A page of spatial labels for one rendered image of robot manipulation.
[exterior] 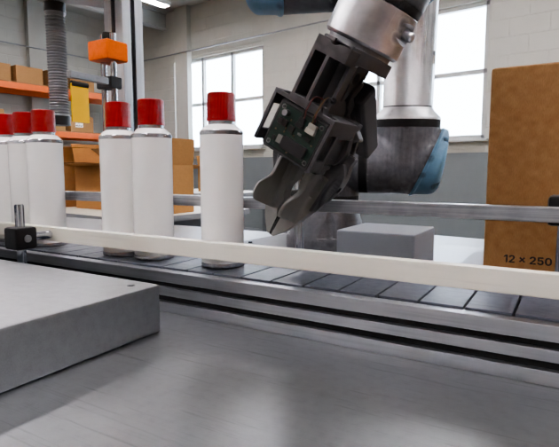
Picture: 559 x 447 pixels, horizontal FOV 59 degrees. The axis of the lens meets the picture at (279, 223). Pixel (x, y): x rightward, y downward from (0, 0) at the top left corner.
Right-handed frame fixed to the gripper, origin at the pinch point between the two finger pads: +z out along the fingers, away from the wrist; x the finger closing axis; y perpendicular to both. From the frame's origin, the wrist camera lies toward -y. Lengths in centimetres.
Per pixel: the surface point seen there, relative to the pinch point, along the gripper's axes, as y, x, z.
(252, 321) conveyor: 5.9, 5.0, 8.3
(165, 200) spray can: 0.9, -15.3, 6.4
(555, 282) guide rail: 4.6, 25.1, -11.4
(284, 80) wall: -581, -359, 49
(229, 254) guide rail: 4.6, -1.5, 4.6
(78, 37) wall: -536, -746, 155
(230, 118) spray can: 0.6, -11.4, -7.2
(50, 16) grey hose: -8, -60, -3
